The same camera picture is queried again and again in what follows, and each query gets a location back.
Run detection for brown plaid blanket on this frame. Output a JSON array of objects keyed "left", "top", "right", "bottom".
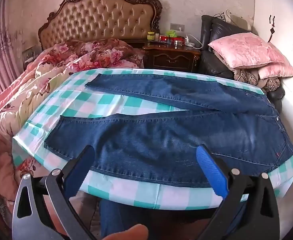
[{"left": 233, "top": 67, "right": 282, "bottom": 90}]

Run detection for grey wall switch panel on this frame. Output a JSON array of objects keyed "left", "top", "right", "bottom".
[{"left": 22, "top": 45, "right": 36, "bottom": 63}]

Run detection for dark wooden nightstand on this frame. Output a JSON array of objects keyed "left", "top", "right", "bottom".
[{"left": 127, "top": 39, "right": 202, "bottom": 73}]

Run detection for large pink pillow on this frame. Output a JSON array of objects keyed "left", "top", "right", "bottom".
[{"left": 208, "top": 32, "right": 284, "bottom": 69}]

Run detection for tufted beige carved headboard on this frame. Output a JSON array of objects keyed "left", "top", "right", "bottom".
[{"left": 38, "top": 0, "right": 163, "bottom": 52}]

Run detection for white wardrobe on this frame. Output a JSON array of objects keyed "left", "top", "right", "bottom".
[{"left": 251, "top": 0, "right": 293, "bottom": 140}]

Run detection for person's leg in jeans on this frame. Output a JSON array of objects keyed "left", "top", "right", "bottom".
[{"left": 99, "top": 199, "right": 152, "bottom": 240}]

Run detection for blue denim pants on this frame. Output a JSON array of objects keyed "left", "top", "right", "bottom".
[{"left": 44, "top": 74, "right": 293, "bottom": 188}]

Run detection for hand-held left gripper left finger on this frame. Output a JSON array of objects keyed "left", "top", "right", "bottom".
[{"left": 12, "top": 144, "right": 96, "bottom": 240}]

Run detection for small pink pillow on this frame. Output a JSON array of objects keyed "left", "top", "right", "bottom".
[{"left": 258, "top": 61, "right": 293, "bottom": 79}]

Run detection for person's left hand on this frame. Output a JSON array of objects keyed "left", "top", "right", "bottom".
[{"left": 104, "top": 224, "right": 149, "bottom": 240}]

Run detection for floral pink quilt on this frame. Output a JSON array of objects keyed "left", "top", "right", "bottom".
[{"left": 0, "top": 39, "right": 146, "bottom": 203}]

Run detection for green white checkered tablecloth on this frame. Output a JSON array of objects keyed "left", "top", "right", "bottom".
[{"left": 12, "top": 67, "right": 293, "bottom": 210}]

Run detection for black leather armchair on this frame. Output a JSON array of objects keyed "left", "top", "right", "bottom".
[{"left": 198, "top": 15, "right": 285, "bottom": 100}]

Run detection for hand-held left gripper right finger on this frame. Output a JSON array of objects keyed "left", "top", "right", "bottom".
[{"left": 196, "top": 144, "right": 280, "bottom": 240}]

